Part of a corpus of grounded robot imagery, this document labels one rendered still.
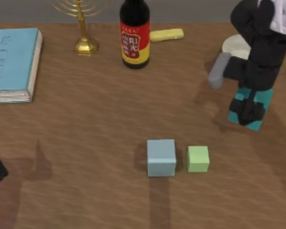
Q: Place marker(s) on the teal block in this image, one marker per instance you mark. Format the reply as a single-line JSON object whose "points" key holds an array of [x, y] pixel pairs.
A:
{"points": [[264, 102]]}

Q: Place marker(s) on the green cube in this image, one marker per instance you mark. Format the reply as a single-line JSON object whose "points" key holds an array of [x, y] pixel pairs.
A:
{"points": [[197, 159]]}

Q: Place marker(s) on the light blue cube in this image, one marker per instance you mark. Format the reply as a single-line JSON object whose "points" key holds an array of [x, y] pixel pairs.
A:
{"points": [[161, 158]]}

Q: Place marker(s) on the white round tape roll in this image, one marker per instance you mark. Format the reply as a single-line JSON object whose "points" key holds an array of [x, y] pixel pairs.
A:
{"points": [[236, 45]]}

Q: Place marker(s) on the grey cylinder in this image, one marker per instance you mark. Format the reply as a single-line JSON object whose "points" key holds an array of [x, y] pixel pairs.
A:
{"points": [[218, 71]]}

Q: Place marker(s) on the light blue hardcover book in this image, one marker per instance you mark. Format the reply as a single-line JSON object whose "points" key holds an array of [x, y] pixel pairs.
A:
{"points": [[10, 59]]}

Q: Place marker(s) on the dark soy sauce bottle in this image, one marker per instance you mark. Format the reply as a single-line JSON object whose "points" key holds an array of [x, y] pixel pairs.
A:
{"points": [[135, 14]]}

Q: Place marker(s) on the gold candelabra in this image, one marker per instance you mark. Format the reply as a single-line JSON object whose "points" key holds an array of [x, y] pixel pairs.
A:
{"points": [[84, 45]]}

